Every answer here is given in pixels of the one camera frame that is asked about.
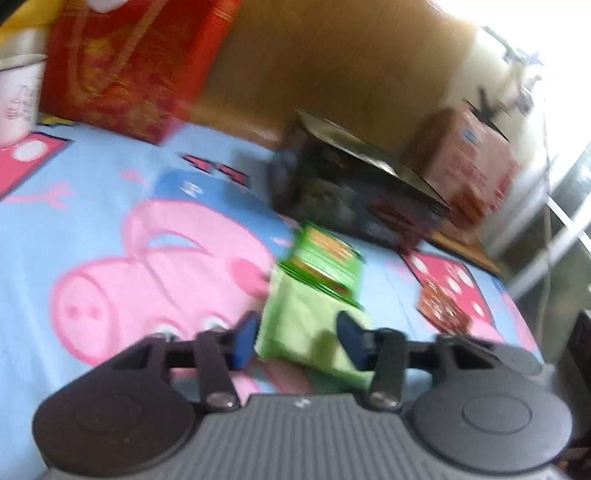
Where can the white window frame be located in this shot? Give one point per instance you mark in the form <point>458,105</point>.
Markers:
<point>565,214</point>

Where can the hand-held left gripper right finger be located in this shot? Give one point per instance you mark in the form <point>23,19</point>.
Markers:
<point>352,344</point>

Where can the red gift box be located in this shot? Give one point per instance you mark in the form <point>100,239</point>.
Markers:
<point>124,69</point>

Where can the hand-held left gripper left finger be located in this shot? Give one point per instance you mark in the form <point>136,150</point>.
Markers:
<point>244,344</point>

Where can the pink cardboard box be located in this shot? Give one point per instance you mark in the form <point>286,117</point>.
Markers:
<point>466,161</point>

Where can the green snack packet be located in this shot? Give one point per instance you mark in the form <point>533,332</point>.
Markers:
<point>304,314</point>

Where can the cartoon pig printed bedsheet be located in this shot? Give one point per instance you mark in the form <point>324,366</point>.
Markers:
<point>92,207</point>

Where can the wooden headboard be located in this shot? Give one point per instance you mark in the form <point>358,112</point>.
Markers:
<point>332,60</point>

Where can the black cardboard box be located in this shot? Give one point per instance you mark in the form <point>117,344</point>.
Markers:
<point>351,203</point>

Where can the red wrapped snack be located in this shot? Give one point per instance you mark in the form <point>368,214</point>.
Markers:
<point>442,307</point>

